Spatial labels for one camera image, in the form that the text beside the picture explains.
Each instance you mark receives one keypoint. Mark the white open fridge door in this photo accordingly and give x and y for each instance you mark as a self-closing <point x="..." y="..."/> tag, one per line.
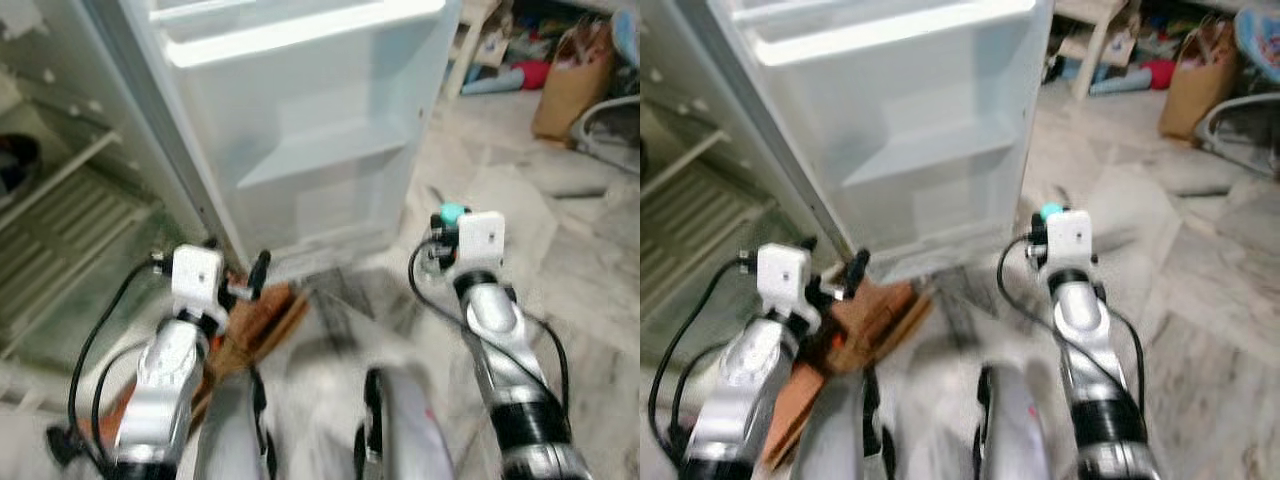
<point x="300" y="100"/>
<point x="900" y="100"/>

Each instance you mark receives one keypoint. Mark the white fridge body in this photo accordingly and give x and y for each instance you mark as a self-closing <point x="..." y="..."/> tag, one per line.
<point x="60" y="60"/>
<point x="690" y="60"/>

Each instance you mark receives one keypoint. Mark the brown cardboard piece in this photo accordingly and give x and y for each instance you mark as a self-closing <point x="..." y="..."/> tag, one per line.
<point x="880" y="315"/>
<point x="265" y="320"/>

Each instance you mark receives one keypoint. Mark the grey robot left leg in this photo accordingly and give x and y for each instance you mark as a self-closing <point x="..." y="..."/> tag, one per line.
<point x="232" y="430"/>
<point x="845" y="430"/>

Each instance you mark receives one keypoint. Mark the grey robot leg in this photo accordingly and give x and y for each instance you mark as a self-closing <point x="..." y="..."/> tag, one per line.
<point x="232" y="430"/>
<point x="845" y="430"/>
<point x="1015" y="420"/>
<point x="405" y="420"/>

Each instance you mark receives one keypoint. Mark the grey robot right leg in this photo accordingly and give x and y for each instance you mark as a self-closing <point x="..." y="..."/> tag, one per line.
<point x="405" y="420"/>
<point x="1015" y="420"/>

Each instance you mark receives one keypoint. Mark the red plastic item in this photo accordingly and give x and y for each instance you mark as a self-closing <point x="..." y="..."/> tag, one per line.
<point x="1160" y="75"/>
<point x="532" y="75"/>

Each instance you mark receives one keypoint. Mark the white stool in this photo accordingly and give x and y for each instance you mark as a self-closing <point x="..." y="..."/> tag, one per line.
<point x="470" y="45"/>
<point x="1090" y="45"/>

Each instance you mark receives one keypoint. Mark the brown paper bag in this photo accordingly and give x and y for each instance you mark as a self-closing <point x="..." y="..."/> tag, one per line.
<point x="575" y="85"/>
<point x="1200" y="85"/>

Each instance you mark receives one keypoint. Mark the dark bowl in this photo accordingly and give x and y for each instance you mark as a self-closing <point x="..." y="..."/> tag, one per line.
<point x="15" y="165"/>

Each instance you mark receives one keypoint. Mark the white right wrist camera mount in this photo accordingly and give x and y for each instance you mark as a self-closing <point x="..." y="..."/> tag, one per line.
<point x="482" y="240"/>
<point x="1070" y="240"/>

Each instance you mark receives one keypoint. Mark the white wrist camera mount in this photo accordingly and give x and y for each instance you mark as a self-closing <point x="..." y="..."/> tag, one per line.
<point x="1070" y="240"/>
<point x="197" y="275"/>
<point x="783" y="275"/>
<point x="482" y="240"/>

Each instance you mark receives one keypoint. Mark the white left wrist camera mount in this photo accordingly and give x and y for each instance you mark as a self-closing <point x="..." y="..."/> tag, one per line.
<point x="197" y="275"/>
<point x="783" y="275"/>

